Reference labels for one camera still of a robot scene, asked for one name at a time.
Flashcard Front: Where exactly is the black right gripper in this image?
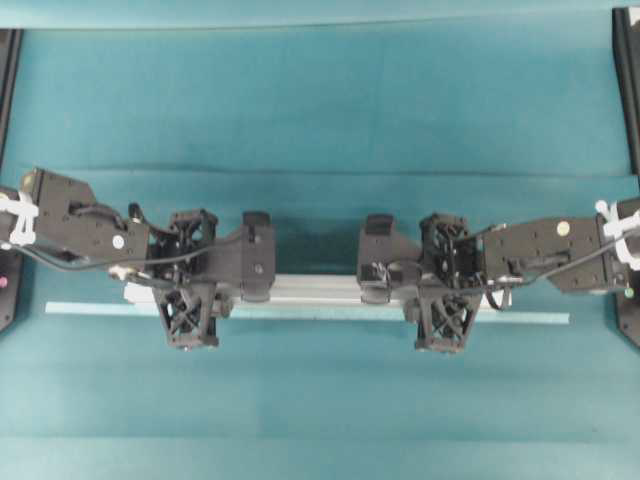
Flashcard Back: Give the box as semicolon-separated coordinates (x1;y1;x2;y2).
358;213;484;304

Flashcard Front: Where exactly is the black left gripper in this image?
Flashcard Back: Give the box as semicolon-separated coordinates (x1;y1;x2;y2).
147;209;274;303

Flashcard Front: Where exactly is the silver aluminium extrusion rail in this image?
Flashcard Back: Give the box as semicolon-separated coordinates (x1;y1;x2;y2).
122;272;513;306

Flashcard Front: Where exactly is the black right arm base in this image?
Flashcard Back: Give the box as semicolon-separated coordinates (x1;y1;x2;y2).
610;6;640;354

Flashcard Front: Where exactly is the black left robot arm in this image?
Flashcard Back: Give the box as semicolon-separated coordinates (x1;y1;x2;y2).
1;168;276;302

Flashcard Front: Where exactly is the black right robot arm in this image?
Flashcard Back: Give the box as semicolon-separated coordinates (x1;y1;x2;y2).
356;198;639;308

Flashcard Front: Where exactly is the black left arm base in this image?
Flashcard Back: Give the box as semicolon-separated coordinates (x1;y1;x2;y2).
1;28;23;333

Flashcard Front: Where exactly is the teal table cloth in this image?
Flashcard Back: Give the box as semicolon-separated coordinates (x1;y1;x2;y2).
1;1;639;479

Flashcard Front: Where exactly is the light teal tape strip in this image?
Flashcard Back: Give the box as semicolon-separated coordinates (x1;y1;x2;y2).
44;301;570;326

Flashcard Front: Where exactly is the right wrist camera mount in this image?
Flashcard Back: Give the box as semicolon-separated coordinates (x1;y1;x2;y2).
415;294;481;354

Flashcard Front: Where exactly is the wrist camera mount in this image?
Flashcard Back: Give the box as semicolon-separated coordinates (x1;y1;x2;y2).
415;294;481;354
152;283;219;350

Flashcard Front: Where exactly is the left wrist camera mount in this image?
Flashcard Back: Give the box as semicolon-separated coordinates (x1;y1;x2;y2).
152;283;219;350

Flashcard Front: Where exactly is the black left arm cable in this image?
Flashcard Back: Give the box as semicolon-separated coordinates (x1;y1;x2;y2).
19;239;211;281

